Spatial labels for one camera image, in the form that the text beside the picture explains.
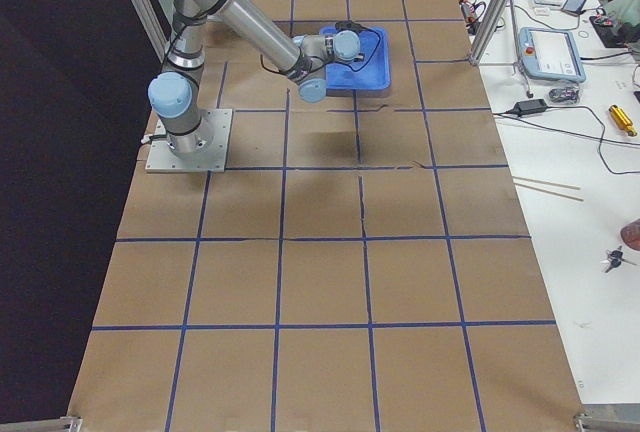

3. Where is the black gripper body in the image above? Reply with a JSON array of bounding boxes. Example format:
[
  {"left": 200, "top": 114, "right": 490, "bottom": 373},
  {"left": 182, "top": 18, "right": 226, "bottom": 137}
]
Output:
[{"left": 335, "top": 20, "right": 367, "bottom": 33}]

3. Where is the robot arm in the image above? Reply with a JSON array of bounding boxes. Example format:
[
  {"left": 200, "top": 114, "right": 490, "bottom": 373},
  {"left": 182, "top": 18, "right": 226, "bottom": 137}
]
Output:
[{"left": 148, "top": 0, "right": 363, "bottom": 156}]

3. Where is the blue plastic tray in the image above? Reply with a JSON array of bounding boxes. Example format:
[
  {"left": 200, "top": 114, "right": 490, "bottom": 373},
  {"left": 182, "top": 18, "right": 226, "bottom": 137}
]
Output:
[{"left": 326, "top": 26, "right": 392, "bottom": 93}]

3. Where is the black power brick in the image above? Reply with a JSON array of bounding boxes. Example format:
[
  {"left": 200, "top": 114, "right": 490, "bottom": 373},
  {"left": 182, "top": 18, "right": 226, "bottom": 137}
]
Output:
[{"left": 512, "top": 99, "right": 548, "bottom": 117}]

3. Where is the teach pendant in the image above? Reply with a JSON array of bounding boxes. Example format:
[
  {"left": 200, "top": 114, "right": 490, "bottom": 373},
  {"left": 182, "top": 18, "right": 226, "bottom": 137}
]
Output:
[{"left": 517, "top": 27, "right": 586, "bottom": 83}]

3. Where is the wooden stick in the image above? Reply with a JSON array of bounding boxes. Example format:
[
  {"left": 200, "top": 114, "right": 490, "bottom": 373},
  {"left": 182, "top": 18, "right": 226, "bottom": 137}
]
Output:
[{"left": 513, "top": 176, "right": 584, "bottom": 202}]

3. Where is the smartphone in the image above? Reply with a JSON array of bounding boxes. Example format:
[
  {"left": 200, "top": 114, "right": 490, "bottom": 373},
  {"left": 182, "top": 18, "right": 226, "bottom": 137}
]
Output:
[{"left": 561, "top": 0, "right": 587, "bottom": 16}]

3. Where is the brown paper mat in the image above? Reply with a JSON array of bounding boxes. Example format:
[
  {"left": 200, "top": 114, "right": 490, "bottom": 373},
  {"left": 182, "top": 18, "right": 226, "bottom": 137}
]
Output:
[{"left": 69, "top": 0, "right": 581, "bottom": 431}]

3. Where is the key bunch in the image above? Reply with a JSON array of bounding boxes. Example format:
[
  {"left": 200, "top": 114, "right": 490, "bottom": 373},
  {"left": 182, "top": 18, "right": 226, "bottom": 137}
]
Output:
[{"left": 603, "top": 245, "right": 638, "bottom": 274}]

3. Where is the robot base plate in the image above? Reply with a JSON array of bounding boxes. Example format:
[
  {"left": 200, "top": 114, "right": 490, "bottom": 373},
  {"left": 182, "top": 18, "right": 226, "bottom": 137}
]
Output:
[{"left": 145, "top": 108, "right": 233, "bottom": 173}]

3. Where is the aluminium frame post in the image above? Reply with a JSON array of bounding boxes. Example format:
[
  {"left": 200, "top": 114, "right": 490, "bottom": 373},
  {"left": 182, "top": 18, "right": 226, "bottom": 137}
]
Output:
[{"left": 468, "top": 0, "right": 509, "bottom": 66}]

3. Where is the yellow tool handle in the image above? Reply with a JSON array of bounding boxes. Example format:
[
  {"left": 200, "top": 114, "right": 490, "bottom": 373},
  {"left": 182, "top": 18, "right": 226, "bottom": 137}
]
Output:
[{"left": 608, "top": 105, "right": 638, "bottom": 137}]

